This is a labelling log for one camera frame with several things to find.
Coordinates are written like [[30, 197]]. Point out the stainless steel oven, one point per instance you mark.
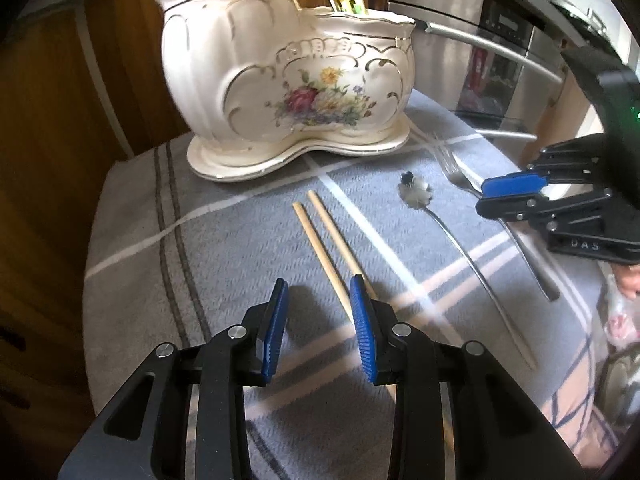
[[484, 89]]

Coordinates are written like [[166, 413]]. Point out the flower-bowl steel spoon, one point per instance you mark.
[[416, 194]]

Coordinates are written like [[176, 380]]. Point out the light bamboo chopstick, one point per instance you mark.
[[324, 258], [339, 241]]

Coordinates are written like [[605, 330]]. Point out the oven handle bar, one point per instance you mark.
[[490, 46]]

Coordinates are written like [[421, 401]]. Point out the person's right hand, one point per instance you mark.
[[627, 279]]

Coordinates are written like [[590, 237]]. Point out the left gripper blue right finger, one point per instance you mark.
[[365, 325]]

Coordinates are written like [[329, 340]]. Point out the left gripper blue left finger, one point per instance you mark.
[[270, 331]]

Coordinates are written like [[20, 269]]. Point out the cream floral ceramic utensil holder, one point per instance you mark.
[[261, 82]]

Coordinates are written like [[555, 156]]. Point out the grey plaid tablecloth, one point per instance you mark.
[[320, 418]]

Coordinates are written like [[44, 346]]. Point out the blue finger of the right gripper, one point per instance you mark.
[[519, 183]]

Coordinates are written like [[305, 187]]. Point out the gas stove grate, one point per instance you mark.
[[587, 23]]

